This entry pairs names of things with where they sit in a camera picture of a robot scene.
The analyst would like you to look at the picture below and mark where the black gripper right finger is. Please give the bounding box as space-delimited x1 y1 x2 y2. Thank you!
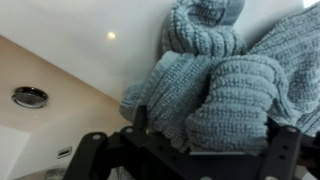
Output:
258 116 303 180

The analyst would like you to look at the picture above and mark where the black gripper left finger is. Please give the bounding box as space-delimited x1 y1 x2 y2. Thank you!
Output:
63 104 148 180

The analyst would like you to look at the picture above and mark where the blue knitted towel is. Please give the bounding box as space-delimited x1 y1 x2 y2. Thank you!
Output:
119 0 320 157

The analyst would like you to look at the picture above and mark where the white rectangular sink basin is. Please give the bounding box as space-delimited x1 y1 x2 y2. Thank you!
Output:
0 34 133 180

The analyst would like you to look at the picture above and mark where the chrome sink drain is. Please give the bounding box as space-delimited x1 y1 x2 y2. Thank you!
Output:
10 86 49 110

